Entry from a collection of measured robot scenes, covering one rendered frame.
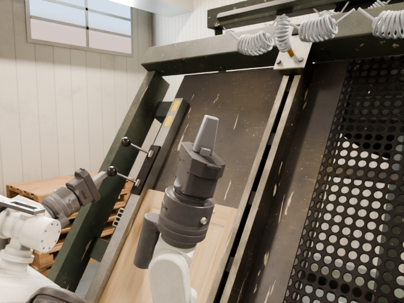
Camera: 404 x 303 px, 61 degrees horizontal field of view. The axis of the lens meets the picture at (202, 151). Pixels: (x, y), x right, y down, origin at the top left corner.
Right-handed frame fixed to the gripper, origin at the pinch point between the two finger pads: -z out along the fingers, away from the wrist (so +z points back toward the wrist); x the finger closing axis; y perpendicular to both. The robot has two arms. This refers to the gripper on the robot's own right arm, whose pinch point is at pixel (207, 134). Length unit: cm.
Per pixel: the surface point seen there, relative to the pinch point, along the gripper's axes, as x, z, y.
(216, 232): 33, 35, 22
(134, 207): 62, 43, 1
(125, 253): 53, 56, 1
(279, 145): 32.5, 5.0, 32.5
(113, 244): 57, 56, -4
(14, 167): 361, 152, -92
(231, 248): 21.4, 32.5, 22.0
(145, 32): 508, -39, 33
